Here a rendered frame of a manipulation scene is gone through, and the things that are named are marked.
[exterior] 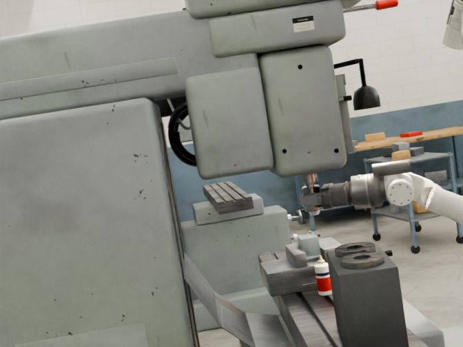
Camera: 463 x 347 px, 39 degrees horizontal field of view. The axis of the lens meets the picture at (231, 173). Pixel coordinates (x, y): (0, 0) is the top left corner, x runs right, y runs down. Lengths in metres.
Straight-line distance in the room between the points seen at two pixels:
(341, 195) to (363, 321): 0.45
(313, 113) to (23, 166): 0.70
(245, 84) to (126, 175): 0.37
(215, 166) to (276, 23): 0.38
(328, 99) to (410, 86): 7.08
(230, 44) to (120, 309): 0.68
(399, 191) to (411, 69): 7.09
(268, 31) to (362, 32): 6.99
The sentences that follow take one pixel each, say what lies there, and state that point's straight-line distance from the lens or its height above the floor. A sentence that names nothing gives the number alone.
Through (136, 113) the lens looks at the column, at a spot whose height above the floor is 1.53.
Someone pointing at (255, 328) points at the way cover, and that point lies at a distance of 1.82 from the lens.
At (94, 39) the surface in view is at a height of 1.72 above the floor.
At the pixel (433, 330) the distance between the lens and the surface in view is 1.74.
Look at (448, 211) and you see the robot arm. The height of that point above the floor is 1.17.
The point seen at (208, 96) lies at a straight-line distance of 1.59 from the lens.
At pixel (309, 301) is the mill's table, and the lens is 1.80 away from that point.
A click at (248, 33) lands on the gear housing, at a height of 1.68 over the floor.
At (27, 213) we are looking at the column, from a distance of 1.53.
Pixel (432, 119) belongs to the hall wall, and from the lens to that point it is 8.79.
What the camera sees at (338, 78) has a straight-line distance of 1.74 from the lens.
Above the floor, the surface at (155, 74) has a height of 1.61.
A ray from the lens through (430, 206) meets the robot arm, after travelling 1.72.
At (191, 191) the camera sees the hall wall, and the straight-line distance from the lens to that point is 8.24.
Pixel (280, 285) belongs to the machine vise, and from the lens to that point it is 1.88.
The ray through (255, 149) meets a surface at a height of 1.40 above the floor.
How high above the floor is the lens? 1.49
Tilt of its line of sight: 5 degrees down
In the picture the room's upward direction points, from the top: 9 degrees counter-clockwise
